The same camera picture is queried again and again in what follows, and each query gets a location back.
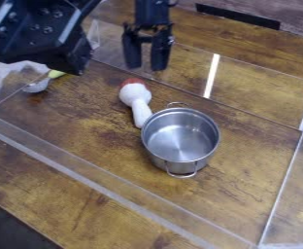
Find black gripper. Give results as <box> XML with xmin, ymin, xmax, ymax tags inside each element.
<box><xmin>123</xmin><ymin>0</ymin><xmax>177</xmax><ymax>71</ymax></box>

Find green handled metal spoon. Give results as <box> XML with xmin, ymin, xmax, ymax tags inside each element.
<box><xmin>24</xmin><ymin>70</ymin><xmax>66</xmax><ymax>93</ymax></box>

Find white red toy mushroom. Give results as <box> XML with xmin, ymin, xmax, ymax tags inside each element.
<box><xmin>120</xmin><ymin>78</ymin><xmax>153</xmax><ymax>128</ymax></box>

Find black strip on table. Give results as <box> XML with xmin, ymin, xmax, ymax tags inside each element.
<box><xmin>196</xmin><ymin>3</ymin><xmax>281</xmax><ymax>30</ymax></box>

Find small steel pot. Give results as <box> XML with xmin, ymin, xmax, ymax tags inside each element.
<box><xmin>141</xmin><ymin>102</ymin><xmax>221</xmax><ymax>179</ymax></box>

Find clear acrylic enclosure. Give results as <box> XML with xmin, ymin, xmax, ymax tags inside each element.
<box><xmin>0</xmin><ymin>0</ymin><xmax>303</xmax><ymax>249</ymax></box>

